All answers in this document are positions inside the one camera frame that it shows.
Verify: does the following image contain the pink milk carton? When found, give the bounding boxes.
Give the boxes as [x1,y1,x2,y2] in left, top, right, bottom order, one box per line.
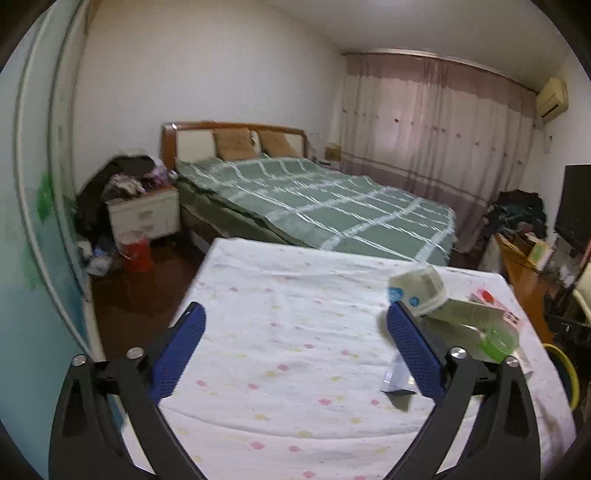
[470,288,529,330]

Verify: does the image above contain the white plastic cup container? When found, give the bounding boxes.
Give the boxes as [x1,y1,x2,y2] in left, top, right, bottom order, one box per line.
[388,264,450,319]

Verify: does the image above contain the green card box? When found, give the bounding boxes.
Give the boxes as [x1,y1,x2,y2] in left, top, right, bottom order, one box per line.
[529,240,552,271]

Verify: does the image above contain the wooden desk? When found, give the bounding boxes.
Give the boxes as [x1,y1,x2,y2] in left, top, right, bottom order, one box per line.
[494,233,555,344]

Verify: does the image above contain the brown bear pillow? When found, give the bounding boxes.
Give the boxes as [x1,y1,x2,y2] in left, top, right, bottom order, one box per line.
[256,130,301,158]
[212,129,257,161]

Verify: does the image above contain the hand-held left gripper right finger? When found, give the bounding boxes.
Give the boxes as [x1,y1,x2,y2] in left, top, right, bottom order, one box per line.
[387,302,541,480]

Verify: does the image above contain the heap of clothes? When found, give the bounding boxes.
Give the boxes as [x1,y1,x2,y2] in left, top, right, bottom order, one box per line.
[482,189,548,241]

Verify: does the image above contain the white nightstand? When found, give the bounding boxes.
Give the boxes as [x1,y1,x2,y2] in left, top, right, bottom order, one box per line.
[106,187,182,243]

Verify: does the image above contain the black television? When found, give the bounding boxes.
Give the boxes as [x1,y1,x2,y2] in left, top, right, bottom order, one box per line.
[554,164,591,254]

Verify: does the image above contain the white floral tablecloth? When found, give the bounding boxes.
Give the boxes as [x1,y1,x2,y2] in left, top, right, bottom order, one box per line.
[111,237,578,480]

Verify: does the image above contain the wooden bed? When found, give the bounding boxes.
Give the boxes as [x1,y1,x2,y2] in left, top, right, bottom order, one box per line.
[161,121,458,266]

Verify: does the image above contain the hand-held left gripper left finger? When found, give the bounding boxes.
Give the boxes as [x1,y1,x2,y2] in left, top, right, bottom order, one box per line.
[48,302,207,480]

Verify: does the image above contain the cream air conditioner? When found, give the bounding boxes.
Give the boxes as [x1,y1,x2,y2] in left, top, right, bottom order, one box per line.
[536,78,568,123]

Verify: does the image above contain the clear container with green lid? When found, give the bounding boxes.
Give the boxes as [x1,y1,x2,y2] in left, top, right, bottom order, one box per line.
[478,323,522,363]

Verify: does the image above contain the pile of dark clothes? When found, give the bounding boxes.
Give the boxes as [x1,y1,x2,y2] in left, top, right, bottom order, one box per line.
[74,154,178,241]

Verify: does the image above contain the small clear plastic packet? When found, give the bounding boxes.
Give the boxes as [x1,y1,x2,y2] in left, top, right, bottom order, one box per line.
[382,353,419,397]

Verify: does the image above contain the green checked duvet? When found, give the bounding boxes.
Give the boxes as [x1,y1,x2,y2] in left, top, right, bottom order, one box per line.
[175,157,458,266]

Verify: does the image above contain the plastic bags on floor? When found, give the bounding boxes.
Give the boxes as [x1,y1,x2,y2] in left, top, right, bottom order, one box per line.
[78,240,114,278]

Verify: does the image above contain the red bucket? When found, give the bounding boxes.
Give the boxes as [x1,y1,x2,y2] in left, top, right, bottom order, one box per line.
[119,233,154,273]

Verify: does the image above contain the dark bin with yellow rim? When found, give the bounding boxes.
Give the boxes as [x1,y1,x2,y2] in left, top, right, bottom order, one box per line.
[542,342,580,411]

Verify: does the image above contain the pink beige curtain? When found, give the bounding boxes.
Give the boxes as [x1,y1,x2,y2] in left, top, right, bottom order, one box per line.
[339,51,539,250]

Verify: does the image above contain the sliding wardrobe door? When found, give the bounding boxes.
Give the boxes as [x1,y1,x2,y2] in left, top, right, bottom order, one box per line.
[0,0,107,462]

